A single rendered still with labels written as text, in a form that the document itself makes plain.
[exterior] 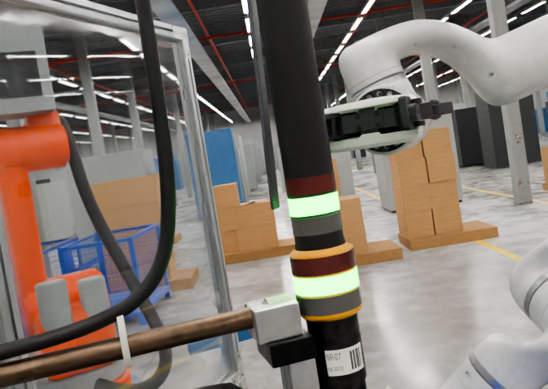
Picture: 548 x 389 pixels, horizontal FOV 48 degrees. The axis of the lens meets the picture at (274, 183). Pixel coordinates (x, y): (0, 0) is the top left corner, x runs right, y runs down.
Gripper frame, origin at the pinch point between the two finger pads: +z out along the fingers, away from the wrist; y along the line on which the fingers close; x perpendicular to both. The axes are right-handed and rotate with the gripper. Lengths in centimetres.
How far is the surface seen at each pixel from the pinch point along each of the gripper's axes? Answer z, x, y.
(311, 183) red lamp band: 20.3, -3.9, -0.7
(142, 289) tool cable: 25.8, -8.7, 9.4
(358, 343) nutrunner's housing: 19.2, -14.9, -1.8
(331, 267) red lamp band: 20.6, -9.4, -1.2
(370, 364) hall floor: -370, -166, 91
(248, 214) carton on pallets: -834, -95, 363
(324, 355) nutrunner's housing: 20.4, -15.2, 0.3
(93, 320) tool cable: 27.6, -9.9, 12.0
